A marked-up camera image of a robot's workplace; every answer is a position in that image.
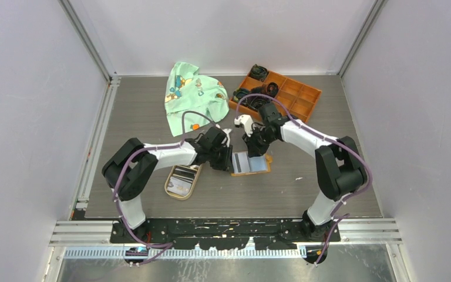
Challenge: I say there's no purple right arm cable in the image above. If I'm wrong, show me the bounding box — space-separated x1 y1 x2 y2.
235 93 373 268

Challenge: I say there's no light green printed shirt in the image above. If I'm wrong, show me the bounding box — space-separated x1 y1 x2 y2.
164 62 229 137

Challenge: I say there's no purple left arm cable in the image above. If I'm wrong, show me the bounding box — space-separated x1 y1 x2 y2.
110 110 218 267

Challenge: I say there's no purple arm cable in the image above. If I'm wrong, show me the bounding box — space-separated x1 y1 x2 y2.
235 93 373 268
110 110 218 267

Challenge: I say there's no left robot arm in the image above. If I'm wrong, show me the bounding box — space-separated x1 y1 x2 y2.
102 126 233 243

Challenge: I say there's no black orange rolled tie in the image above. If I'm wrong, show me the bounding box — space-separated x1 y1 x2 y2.
262 82 279 98

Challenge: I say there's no blue yellow rolled tie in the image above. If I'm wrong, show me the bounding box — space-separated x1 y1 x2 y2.
231 88 251 107

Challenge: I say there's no beige oval card tray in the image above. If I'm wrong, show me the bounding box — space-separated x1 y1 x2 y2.
164 165 203 200

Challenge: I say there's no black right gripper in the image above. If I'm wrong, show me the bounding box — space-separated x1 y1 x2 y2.
243 126 277 158

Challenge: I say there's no orange leather card holder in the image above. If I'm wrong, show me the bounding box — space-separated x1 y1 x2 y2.
231 152 272 176

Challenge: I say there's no aluminium front rail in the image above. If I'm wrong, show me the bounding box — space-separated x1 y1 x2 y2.
49 218 402 263

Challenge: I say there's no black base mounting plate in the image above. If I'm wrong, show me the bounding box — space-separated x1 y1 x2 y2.
110 218 341 250

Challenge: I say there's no dark green rolled tie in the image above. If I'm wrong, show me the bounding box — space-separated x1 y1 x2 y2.
248 64 269 82

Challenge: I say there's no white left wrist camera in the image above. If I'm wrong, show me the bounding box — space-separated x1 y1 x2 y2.
215 124 233 147

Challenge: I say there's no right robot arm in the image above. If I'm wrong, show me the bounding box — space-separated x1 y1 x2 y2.
234 103 371 241

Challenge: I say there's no grey card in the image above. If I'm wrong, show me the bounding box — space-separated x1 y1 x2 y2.
232 153 242 174

